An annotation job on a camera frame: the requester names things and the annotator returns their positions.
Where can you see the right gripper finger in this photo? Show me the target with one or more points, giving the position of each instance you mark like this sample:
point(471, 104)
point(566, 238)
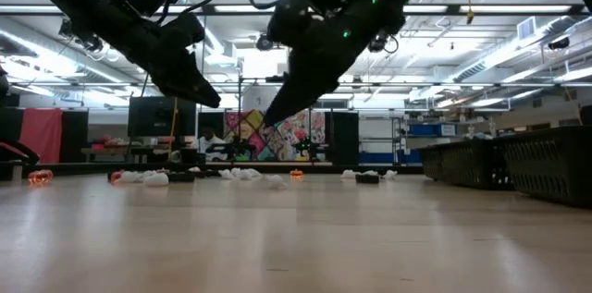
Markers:
point(286, 89)
point(296, 101)

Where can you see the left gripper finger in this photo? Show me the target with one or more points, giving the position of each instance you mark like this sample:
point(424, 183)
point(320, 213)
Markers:
point(191, 64)
point(189, 87)

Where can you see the small orange pumpkin figure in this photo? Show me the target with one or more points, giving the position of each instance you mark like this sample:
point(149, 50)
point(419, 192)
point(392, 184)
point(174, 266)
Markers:
point(296, 174)
point(40, 176)
point(115, 176)

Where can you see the black background robot arm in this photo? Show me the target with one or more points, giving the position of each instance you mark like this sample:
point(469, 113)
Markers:
point(238, 149)
point(307, 145)

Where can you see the thin black background gantry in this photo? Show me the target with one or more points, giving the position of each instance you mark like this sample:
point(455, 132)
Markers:
point(254, 79)

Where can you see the thin yellow pole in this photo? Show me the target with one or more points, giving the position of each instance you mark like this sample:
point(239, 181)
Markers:
point(174, 119)

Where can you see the black partition panel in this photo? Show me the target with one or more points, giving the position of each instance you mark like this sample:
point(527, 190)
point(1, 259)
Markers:
point(210, 119)
point(9, 126)
point(75, 136)

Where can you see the black monitor screen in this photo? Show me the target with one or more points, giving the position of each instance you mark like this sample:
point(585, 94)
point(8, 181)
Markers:
point(162, 117)

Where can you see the tall black cabinet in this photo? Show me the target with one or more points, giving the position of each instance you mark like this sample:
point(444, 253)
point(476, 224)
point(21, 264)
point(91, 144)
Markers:
point(341, 138)

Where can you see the person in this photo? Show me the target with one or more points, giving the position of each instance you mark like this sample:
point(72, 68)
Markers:
point(208, 144)

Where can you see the cluttered background table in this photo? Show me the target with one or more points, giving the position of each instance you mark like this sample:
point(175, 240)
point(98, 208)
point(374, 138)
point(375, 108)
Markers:
point(115, 150)

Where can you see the blue low crates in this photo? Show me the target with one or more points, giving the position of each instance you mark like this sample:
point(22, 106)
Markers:
point(384, 159)

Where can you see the blue storage bins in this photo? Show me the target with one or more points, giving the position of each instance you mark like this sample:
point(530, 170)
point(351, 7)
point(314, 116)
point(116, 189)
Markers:
point(425, 130)

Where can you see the black overhead beam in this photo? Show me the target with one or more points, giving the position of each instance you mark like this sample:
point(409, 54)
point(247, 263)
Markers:
point(451, 8)

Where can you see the red cloth panel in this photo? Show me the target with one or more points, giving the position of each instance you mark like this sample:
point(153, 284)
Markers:
point(41, 136)

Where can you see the black slotted plastic basket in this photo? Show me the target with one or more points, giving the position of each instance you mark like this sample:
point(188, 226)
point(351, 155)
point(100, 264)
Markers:
point(430, 163)
point(546, 168)
point(476, 163)

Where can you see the white ceiling vent box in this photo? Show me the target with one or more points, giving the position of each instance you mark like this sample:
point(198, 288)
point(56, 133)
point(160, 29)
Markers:
point(526, 28)

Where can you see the black ceiling device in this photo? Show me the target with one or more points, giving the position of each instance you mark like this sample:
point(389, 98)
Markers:
point(558, 44)

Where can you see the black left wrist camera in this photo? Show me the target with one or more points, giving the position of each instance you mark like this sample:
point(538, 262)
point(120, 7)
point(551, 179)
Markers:
point(182, 32)

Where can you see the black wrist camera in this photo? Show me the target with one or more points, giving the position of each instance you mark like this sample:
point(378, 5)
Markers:
point(291, 22)
point(182, 32)

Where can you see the black hanging camera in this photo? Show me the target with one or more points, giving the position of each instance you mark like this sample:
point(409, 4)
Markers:
point(379, 43)

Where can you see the black overhead camera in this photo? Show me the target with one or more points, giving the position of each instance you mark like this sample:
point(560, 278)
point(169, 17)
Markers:
point(262, 43)

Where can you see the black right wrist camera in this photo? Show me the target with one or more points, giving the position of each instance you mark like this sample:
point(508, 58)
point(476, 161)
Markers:
point(291, 22)

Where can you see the colourful patterned wall hanging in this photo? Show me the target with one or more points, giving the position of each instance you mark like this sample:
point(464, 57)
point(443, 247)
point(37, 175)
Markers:
point(240, 122)

